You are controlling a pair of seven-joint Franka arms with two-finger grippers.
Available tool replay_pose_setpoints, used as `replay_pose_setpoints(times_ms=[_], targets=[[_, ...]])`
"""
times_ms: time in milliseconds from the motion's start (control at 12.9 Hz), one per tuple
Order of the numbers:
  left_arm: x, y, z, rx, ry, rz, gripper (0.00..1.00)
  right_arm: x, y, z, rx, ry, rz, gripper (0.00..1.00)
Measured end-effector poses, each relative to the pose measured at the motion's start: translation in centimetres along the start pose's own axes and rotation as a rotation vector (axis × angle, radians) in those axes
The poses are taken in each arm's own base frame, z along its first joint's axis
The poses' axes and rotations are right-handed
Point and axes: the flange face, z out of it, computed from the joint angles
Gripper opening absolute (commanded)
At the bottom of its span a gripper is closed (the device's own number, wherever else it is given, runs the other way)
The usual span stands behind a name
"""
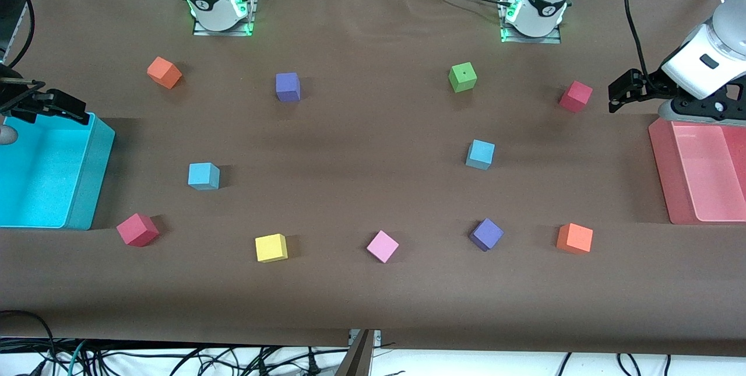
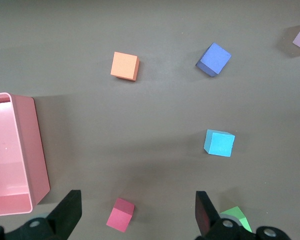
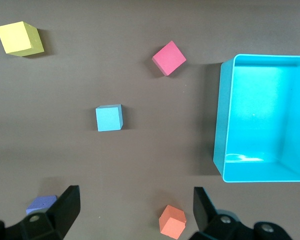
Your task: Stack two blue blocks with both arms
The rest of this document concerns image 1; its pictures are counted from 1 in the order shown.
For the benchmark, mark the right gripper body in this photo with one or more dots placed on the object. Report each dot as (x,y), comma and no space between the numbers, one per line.
(17,98)

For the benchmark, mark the light blue foam block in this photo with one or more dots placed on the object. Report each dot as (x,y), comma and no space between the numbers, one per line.
(480,154)
(203,176)

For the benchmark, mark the red foam block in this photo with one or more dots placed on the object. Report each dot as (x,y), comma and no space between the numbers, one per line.
(576,97)
(137,230)

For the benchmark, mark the cyan plastic bin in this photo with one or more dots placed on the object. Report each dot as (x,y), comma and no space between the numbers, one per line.
(41,178)

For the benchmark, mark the pink plastic bin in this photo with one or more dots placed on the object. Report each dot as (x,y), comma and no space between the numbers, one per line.
(705,172)

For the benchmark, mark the orange foam block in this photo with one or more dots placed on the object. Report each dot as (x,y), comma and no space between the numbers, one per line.
(164,73)
(574,238)

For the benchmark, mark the green foam block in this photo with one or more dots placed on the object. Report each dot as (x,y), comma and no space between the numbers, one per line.
(463,77)

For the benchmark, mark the purple foam block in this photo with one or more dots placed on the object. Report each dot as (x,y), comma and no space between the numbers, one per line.
(486,234)
(288,87)

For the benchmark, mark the yellow foam block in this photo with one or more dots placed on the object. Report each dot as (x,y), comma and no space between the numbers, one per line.
(271,248)

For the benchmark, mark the brown table cloth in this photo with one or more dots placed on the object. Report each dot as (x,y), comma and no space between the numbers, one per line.
(361,189)

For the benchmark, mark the pink foam block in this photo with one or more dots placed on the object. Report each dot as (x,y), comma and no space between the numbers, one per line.
(382,246)

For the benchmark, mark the dark angled metal bar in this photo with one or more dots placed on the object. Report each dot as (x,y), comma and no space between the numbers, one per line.
(356,358)

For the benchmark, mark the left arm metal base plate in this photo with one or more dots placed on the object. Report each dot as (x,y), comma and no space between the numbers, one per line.
(533,39)

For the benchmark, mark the silver metal bracket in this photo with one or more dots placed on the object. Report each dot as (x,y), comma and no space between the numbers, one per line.
(376,338)

